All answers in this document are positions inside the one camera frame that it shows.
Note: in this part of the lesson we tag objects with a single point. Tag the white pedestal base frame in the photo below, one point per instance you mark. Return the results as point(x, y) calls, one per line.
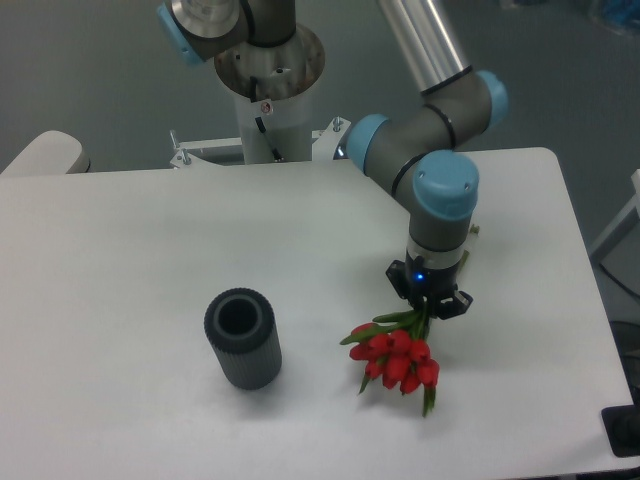
point(327, 144)

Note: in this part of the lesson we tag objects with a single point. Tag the red tulip bouquet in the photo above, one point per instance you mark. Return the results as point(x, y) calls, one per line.
point(394, 348)

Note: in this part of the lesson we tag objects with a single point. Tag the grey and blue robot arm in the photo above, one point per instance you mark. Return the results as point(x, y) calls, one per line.
point(415, 161)

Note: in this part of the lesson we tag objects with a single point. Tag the black device at table edge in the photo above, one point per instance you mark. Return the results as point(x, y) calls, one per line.
point(622, 428)

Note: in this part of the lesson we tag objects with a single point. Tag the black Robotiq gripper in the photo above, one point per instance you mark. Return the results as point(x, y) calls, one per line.
point(412, 280)

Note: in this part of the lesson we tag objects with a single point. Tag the white furniture at right edge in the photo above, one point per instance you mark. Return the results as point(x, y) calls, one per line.
point(619, 227)

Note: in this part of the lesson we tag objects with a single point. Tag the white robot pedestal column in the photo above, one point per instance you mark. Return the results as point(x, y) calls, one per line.
point(272, 90)

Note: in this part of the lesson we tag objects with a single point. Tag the dark grey ribbed vase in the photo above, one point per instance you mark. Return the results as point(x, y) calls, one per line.
point(241, 329)

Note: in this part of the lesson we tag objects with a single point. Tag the beige chair back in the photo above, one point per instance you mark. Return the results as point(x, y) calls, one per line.
point(51, 153)

